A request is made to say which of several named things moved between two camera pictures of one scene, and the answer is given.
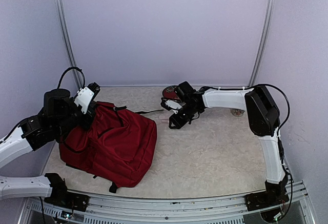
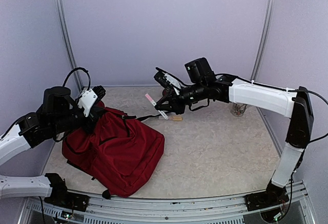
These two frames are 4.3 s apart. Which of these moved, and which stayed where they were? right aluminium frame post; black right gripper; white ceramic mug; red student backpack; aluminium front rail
Moved: black right gripper; red student backpack
Stayed: aluminium front rail; white ceramic mug; right aluminium frame post
